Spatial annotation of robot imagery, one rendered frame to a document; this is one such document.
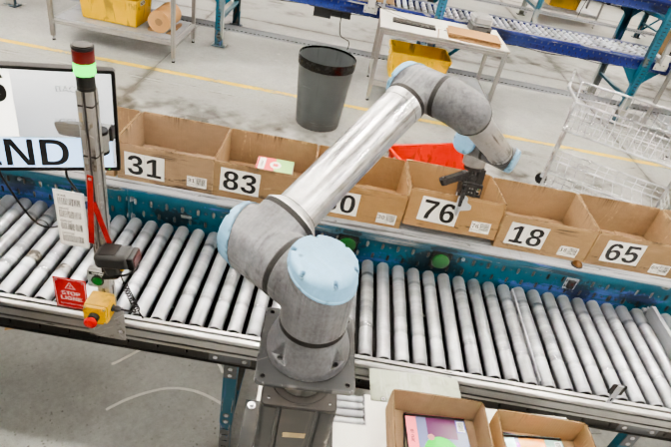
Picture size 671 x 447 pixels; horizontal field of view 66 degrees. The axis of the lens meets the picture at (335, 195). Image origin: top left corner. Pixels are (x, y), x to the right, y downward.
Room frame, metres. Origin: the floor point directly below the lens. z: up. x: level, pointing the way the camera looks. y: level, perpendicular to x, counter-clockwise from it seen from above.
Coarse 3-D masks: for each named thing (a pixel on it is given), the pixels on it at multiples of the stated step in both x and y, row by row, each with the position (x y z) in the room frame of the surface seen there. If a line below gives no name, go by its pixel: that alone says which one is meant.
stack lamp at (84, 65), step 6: (72, 54) 1.10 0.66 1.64; (78, 54) 1.10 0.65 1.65; (84, 54) 1.11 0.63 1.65; (90, 54) 1.12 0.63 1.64; (72, 60) 1.11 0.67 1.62; (78, 60) 1.10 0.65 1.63; (84, 60) 1.10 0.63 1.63; (90, 60) 1.11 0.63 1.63; (78, 66) 1.10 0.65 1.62; (84, 66) 1.10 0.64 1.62; (90, 66) 1.11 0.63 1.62; (78, 72) 1.10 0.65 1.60; (84, 72) 1.10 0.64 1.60; (90, 72) 1.11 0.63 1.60
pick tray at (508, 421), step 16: (496, 416) 0.98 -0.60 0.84; (512, 416) 1.00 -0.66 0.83; (528, 416) 1.00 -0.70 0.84; (544, 416) 1.01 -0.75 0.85; (496, 432) 0.94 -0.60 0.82; (512, 432) 0.99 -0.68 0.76; (528, 432) 1.00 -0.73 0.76; (544, 432) 1.01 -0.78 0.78; (560, 432) 1.01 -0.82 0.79; (576, 432) 1.01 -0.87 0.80
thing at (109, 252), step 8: (104, 248) 1.08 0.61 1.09; (112, 248) 1.08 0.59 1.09; (120, 248) 1.09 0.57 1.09; (128, 248) 1.09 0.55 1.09; (136, 248) 1.10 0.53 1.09; (96, 256) 1.05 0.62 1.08; (104, 256) 1.05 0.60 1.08; (112, 256) 1.05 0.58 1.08; (120, 256) 1.05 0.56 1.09; (128, 256) 1.06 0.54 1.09; (136, 256) 1.08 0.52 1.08; (96, 264) 1.04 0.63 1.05; (104, 264) 1.04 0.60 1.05; (112, 264) 1.05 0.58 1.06; (120, 264) 1.05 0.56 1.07; (128, 264) 1.05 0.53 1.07; (136, 264) 1.07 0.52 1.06; (112, 272) 1.06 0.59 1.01; (120, 272) 1.07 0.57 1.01
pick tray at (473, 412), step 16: (400, 400) 0.99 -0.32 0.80; (416, 400) 1.00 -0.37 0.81; (432, 400) 1.00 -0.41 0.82; (448, 400) 1.00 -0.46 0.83; (464, 400) 1.01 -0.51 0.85; (400, 416) 0.97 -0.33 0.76; (448, 416) 1.00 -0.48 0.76; (464, 416) 1.01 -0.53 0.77; (480, 416) 0.98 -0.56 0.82; (400, 432) 0.92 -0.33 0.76; (480, 432) 0.95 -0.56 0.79
